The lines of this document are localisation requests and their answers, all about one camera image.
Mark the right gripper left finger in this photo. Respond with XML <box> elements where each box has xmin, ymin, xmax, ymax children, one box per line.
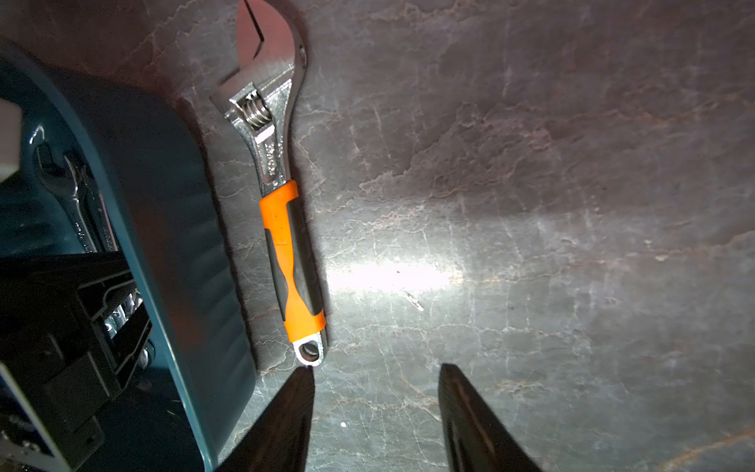
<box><xmin>218</xmin><ymin>367</ymin><xmax>316</xmax><ymax>472</ymax></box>

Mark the orange handled adjustable wrench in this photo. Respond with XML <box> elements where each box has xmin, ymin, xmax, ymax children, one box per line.
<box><xmin>212</xmin><ymin>1</ymin><xmax>328</xmax><ymax>367</ymax></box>

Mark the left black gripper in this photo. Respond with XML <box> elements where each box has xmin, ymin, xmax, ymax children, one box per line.
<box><xmin>1</xmin><ymin>252</ymin><xmax>151</xmax><ymax>471</ymax></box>

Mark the teal plastic storage box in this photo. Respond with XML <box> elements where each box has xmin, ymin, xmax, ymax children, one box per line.
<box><xmin>1</xmin><ymin>41</ymin><xmax>257</xmax><ymax>471</ymax></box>

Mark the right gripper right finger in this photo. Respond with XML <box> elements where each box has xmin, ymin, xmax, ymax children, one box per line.
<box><xmin>438</xmin><ymin>364</ymin><xmax>541</xmax><ymax>472</ymax></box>

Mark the large steel open-end wrench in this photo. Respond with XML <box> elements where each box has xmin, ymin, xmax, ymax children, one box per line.
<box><xmin>35</xmin><ymin>143</ymin><xmax>102</xmax><ymax>253</ymax></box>

